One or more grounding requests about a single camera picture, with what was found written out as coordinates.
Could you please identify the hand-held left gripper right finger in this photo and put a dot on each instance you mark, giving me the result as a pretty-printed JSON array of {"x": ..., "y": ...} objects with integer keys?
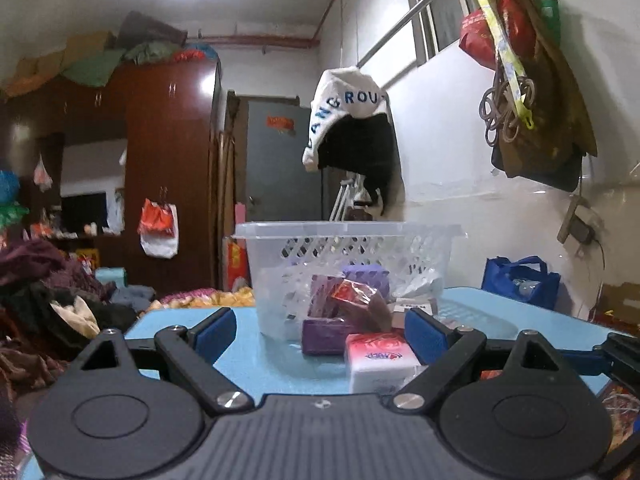
[{"x": 425, "y": 335}]

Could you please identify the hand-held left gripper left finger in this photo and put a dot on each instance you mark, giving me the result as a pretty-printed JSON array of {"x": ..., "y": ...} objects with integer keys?
[{"x": 215, "y": 334}]

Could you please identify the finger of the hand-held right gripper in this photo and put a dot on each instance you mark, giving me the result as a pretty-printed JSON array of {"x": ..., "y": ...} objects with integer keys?
[{"x": 585, "y": 360}]

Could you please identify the small white box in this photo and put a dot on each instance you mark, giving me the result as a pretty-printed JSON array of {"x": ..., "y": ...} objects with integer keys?
[{"x": 415, "y": 306}]

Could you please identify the white red tissue pack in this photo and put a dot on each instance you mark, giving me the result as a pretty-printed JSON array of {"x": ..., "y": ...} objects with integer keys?
[{"x": 380, "y": 362}]

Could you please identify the red packet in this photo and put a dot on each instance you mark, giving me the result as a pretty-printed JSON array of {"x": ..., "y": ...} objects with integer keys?
[{"x": 355, "y": 292}]

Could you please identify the blue violet box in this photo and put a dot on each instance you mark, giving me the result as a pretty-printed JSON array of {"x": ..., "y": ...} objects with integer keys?
[{"x": 367, "y": 276}]

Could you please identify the white plastic basket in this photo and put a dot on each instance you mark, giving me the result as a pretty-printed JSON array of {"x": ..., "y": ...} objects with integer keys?
[{"x": 280, "y": 260}]

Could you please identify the dark purple box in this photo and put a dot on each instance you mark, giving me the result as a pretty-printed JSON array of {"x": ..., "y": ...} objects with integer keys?
[{"x": 325, "y": 337}]

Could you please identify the cardboard box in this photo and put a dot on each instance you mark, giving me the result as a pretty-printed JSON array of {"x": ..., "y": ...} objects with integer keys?
[{"x": 620, "y": 302}]

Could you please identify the red paper bag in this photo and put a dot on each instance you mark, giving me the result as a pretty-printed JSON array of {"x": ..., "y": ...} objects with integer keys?
[{"x": 237, "y": 262}]

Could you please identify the blue tote bag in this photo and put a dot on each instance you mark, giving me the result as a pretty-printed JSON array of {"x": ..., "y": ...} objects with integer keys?
[{"x": 522, "y": 282}]

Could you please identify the teal box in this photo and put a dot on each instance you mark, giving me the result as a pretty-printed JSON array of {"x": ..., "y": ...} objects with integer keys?
[{"x": 110, "y": 276}]

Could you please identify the orange white plastic bag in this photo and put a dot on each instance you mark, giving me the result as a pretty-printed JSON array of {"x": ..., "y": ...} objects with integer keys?
[{"x": 157, "y": 222}]

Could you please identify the brown wooden wardrobe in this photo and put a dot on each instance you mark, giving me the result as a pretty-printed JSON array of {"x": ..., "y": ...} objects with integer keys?
[{"x": 170, "y": 170}]

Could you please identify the grey door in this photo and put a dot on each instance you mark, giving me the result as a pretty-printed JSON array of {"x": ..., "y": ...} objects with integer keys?
[{"x": 280, "y": 170}]

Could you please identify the pile of clothes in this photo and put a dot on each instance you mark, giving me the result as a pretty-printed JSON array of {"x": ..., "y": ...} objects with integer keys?
[{"x": 45, "y": 285}]

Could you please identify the black television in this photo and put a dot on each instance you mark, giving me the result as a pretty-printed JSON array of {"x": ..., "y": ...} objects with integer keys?
[{"x": 82, "y": 212}]

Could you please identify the black hanging bag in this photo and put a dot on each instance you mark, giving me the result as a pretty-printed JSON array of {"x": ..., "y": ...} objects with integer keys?
[{"x": 560, "y": 177}]

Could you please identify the white black hoodie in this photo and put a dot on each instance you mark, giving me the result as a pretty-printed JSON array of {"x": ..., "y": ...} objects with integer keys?
[{"x": 350, "y": 130}]

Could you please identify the small white plastic bag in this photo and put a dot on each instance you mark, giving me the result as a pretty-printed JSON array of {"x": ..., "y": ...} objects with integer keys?
[{"x": 42, "y": 175}]

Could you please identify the green plastic bag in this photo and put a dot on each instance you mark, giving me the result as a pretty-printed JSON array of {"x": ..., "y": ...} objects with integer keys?
[{"x": 12, "y": 214}]

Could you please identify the brown hanging bag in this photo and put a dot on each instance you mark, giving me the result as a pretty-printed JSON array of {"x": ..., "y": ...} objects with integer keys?
[{"x": 555, "y": 110}]

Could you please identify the blue plastic bag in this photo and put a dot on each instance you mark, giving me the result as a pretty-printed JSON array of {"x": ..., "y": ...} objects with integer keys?
[{"x": 7, "y": 187}]

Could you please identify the green cloth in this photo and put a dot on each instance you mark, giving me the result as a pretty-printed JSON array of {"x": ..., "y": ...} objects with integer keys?
[{"x": 100, "y": 67}]

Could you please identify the red ceiling pipe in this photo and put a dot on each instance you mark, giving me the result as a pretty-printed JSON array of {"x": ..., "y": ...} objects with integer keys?
[{"x": 260, "y": 40}]

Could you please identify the red hanging plastic bag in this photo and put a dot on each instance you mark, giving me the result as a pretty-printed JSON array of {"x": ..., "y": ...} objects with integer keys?
[{"x": 480, "y": 35}]

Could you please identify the metal hanging rod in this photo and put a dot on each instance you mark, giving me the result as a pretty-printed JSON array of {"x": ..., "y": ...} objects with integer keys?
[{"x": 400, "y": 22}]

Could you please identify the flattened cardboard boxes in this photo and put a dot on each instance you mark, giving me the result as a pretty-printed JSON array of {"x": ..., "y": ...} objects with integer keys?
[{"x": 45, "y": 62}]

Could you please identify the window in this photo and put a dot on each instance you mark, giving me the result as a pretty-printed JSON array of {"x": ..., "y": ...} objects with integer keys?
[{"x": 442, "y": 15}]

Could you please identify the wall power adapter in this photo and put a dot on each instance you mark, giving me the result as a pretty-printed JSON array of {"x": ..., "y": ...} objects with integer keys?
[{"x": 582, "y": 225}]

